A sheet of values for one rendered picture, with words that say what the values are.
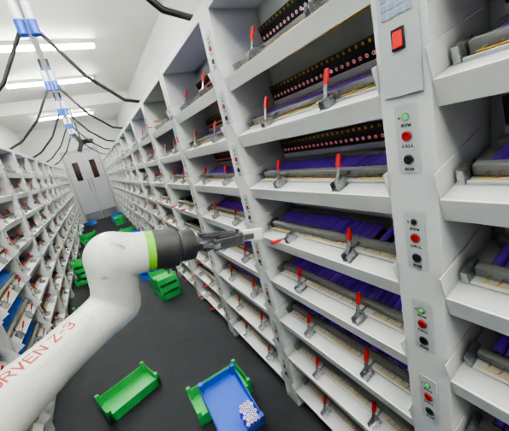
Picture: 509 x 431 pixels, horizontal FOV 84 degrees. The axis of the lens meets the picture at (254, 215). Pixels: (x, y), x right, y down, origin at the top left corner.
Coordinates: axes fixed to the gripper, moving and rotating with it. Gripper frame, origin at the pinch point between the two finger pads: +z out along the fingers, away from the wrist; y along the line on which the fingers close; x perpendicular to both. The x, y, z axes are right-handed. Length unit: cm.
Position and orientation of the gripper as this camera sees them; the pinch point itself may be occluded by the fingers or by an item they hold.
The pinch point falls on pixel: (251, 234)
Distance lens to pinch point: 78.3
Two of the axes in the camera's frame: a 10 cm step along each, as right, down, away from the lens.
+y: 5.0, 1.1, -8.6
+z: 8.7, -1.0, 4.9
